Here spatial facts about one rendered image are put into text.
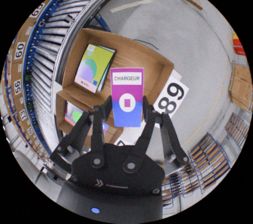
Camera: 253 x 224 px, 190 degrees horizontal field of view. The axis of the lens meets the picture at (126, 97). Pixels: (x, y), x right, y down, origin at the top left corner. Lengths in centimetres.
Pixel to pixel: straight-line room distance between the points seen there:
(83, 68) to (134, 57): 22
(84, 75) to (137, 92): 25
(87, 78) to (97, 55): 11
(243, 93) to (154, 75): 306
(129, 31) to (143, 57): 91
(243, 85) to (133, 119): 329
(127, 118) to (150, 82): 20
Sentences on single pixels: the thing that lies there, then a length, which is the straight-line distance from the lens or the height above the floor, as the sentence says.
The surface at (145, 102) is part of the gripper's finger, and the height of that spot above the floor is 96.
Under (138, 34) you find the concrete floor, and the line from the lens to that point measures 123.
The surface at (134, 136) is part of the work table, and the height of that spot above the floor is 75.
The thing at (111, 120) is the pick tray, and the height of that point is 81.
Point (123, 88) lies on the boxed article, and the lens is 19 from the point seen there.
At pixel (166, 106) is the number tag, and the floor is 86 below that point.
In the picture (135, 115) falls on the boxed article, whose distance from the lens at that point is 22.
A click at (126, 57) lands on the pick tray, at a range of 36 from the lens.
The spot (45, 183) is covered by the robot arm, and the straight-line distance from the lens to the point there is 66.
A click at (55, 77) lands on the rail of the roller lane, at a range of 62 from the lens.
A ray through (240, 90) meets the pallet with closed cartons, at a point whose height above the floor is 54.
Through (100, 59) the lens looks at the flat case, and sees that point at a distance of 34.
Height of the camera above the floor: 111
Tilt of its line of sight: 70 degrees down
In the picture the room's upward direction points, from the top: 169 degrees counter-clockwise
